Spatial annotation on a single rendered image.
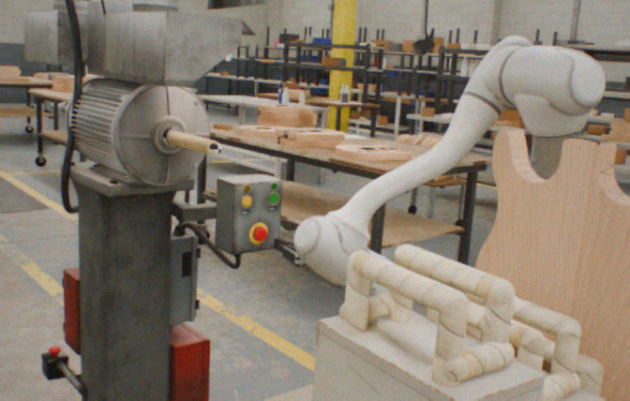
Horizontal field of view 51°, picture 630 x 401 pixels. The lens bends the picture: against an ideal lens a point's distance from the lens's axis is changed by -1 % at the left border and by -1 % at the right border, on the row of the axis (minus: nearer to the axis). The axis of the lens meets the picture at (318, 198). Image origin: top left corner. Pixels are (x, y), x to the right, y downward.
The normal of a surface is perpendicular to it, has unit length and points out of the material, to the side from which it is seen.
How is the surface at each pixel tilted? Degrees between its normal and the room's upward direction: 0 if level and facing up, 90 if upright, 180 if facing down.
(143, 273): 90
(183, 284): 90
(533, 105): 113
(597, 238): 90
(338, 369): 90
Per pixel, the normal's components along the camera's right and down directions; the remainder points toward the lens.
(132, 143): 0.52, 0.22
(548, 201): -0.80, 0.07
